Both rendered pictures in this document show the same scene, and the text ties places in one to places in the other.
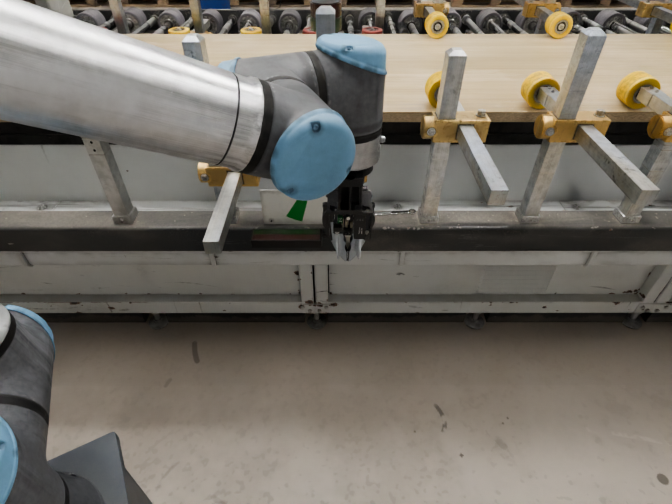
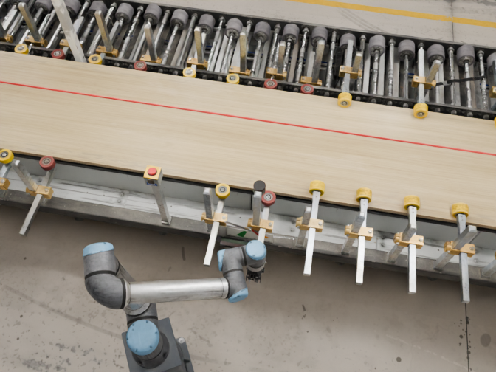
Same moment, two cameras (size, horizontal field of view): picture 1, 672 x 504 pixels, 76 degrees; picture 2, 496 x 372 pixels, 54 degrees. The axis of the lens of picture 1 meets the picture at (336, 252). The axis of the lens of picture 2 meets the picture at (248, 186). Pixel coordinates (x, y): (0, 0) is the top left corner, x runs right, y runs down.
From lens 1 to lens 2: 1.84 m
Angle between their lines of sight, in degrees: 19
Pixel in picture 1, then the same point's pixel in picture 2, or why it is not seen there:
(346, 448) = (253, 318)
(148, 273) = not seen: hidden behind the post
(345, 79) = (252, 260)
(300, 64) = (240, 257)
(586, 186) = (390, 228)
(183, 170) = (190, 191)
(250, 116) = (224, 294)
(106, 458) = (167, 326)
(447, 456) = (300, 331)
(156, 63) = (208, 290)
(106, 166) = (164, 210)
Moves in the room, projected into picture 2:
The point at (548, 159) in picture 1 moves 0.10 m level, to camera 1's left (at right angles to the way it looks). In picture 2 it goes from (349, 240) to (330, 237)
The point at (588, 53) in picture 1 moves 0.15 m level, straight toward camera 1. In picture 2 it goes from (359, 221) to (341, 243)
